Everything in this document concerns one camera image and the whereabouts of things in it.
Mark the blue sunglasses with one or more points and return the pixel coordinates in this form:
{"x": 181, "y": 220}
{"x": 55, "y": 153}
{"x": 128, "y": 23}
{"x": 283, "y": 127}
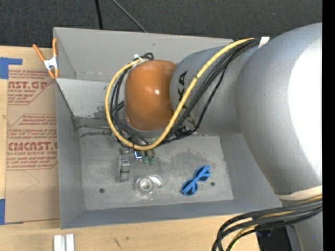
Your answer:
{"x": 195, "y": 182}

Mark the grey metal bin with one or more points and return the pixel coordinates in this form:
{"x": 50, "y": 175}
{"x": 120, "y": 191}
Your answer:
{"x": 170, "y": 166}

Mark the black cylinder on white bracket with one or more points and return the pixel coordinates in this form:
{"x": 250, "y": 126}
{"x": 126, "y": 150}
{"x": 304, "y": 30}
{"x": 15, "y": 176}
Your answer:
{"x": 183, "y": 131}

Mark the brown cardboard board red print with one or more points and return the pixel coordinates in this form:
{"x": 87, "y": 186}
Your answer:
{"x": 31, "y": 187}

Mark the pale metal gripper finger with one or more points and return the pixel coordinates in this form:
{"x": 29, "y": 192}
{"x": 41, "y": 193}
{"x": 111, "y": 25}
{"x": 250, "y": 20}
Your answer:
{"x": 120, "y": 171}
{"x": 126, "y": 171}

